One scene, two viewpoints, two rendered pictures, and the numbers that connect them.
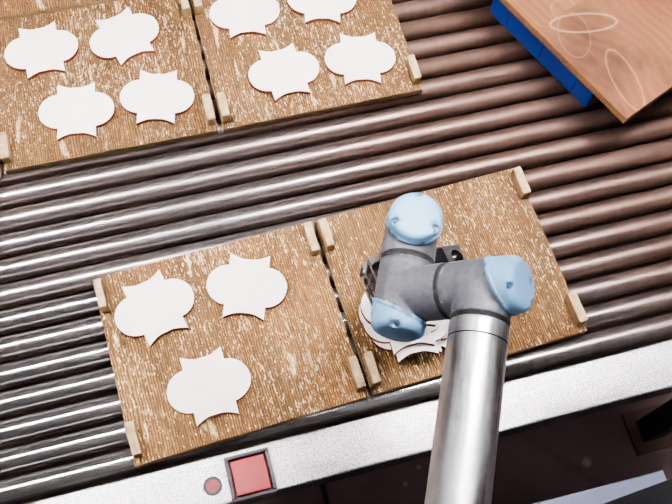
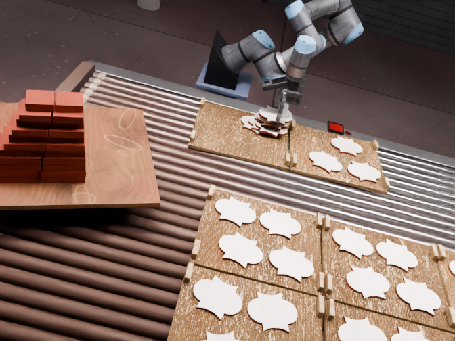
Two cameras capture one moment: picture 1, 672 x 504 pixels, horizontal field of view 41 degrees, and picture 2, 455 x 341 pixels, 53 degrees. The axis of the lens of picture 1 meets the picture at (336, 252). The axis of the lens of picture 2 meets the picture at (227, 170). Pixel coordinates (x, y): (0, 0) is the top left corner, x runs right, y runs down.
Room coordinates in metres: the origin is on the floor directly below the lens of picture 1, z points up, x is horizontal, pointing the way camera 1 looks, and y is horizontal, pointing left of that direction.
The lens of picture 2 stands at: (2.19, 0.31, 1.99)
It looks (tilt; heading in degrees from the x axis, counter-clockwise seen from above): 38 degrees down; 199
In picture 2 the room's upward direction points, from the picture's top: 16 degrees clockwise
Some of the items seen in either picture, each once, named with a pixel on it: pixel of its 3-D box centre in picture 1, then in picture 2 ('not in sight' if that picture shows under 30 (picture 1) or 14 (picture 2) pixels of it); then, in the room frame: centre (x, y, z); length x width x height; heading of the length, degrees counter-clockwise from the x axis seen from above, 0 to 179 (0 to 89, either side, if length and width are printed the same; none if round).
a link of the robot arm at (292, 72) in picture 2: not in sight; (296, 70); (0.54, -0.10, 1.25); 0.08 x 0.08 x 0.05
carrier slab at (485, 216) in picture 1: (447, 275); (241, 133); (0.65, -0.21, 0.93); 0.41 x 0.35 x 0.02; 114
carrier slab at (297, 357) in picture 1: (227, 337); (335, 156); (0.48, 0.17, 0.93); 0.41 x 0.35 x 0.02; 114
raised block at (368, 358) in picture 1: (371, 369); not in sight; (0.45, -0.09, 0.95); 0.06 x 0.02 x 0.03; 24
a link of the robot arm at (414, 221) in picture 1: (411, 232); (302, 51); (0.54, -0.10, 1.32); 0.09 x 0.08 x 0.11; 176
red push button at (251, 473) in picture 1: (250, 475); (335, 128); (0.25, 0.10, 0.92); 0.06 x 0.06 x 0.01; 21
